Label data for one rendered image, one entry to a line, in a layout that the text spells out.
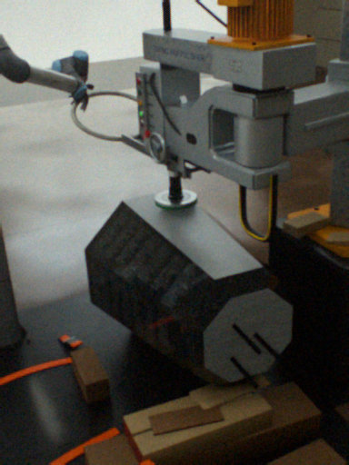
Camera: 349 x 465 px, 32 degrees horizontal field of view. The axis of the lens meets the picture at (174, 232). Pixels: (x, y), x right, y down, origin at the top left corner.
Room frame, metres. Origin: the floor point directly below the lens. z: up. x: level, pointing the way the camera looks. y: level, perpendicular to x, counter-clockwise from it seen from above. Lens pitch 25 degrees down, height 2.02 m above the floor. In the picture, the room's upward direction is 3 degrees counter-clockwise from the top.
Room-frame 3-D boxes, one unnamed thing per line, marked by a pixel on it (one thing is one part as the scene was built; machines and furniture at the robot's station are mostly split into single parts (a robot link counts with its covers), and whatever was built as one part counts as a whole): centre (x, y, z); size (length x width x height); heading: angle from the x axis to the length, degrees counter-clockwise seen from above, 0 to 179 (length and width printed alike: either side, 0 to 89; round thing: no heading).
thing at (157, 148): (2.69, 0.03, 1.20); 0.15 x 0.10 x 0.15; 30
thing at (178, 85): (2.78, -0.06, 1.32); 0.36 x 0.22 x 0.45; 30
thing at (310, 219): (2.60, -0.63, 0.81); 0.20 x 0.10 x 0.05; 122
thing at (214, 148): (2.51, -0.20, 1.30); 0.74 x 0.23 x 0.49; 30
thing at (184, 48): (2.55, -0.19, 1.62); 0.96 x 0.25 x 0.17; 30
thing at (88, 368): (2.49, 0.47, 0.07); 0.30 x 0.12 x 0.12; 22
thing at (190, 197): (2.85, -0.02, 0.87); 0.21 x 0.21 x 0.01
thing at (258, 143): (2.28, -0.35, 1.34); 0.19 x 0.19 x 0.20
